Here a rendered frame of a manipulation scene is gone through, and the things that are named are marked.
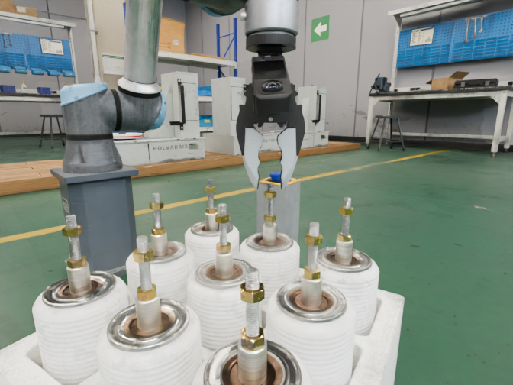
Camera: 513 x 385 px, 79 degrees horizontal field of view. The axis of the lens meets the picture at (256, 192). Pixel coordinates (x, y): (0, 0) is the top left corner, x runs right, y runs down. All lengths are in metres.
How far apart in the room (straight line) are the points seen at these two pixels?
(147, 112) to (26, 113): 7.84
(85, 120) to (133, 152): 1.62
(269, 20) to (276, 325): 0.37
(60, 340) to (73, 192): 0.57
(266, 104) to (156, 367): 0.28
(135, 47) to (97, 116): 0.20
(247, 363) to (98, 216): 0.74
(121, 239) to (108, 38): 6.16
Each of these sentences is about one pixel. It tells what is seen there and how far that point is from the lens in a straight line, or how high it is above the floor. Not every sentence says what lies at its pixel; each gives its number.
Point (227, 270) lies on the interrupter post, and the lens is 0.40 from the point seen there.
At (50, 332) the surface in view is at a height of 0.23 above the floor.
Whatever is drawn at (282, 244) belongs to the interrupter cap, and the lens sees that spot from 0.49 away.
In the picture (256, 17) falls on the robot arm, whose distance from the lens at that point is 0.47.
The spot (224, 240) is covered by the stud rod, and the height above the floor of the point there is 0.30.
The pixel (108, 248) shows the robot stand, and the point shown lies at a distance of 0.98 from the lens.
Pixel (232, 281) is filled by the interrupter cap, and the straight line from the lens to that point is 0.39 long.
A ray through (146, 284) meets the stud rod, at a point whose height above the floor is 0.29.
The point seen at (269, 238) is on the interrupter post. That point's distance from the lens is 0.49.
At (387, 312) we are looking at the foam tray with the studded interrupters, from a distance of 0.50.
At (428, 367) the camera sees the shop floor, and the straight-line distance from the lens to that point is 0.73.
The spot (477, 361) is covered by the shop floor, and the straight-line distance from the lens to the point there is 0.78.
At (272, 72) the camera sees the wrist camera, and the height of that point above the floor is 0.50.
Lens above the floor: 0.45
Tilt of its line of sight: 14 degrees down
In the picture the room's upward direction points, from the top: straight up
